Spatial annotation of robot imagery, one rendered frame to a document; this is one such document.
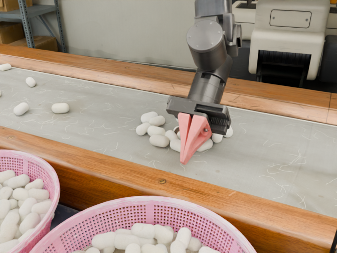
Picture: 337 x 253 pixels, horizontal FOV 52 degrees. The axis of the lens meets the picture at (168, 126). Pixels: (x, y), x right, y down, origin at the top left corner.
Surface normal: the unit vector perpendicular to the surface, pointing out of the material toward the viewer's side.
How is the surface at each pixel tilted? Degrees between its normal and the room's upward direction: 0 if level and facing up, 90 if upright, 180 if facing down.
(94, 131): 0
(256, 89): 0
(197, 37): 39
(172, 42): 90
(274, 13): 98
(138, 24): 90
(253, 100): 45
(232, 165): 0
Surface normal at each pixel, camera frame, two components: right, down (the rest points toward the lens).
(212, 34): -0.26, -0.40
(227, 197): -0.01, -0.87
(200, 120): -0.37, -0.05
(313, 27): -0.34, 0.58
